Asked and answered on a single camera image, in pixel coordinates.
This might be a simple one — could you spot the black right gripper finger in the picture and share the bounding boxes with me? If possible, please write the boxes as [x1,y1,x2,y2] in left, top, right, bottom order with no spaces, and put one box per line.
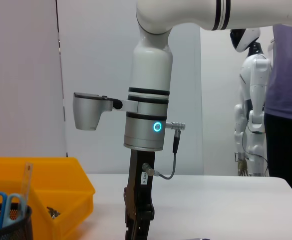
[124,211,153,240]

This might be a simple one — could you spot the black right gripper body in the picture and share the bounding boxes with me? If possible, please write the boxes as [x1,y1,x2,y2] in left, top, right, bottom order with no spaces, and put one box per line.
[123,149,157,220]

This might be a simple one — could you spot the clear plastic ruler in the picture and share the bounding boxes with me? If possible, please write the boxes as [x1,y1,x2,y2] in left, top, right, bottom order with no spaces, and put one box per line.
[20,161,34,202]

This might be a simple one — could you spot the blue scissors with sheath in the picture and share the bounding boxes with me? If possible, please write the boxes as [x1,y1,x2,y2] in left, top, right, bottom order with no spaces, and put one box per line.
[0,191,28,230]

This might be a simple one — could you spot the black mesh pen holder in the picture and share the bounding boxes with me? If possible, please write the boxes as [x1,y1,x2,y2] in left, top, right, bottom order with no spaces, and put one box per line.
[0,202,33,240]

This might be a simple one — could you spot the yellow plastic bin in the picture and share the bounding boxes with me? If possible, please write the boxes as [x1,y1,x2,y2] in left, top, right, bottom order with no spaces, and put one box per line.
[0,156,96,240]

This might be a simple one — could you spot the white humanoid robot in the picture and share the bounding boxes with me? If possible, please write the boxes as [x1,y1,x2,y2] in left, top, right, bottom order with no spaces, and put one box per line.
[229,27,273,177]

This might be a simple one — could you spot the person in purple shirt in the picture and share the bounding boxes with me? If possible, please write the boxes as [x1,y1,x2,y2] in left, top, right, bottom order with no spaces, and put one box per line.
[263,23,292,207]

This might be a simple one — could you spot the right arm cable with connector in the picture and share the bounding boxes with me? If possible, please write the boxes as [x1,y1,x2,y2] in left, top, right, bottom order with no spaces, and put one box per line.
[142,121,187,180]

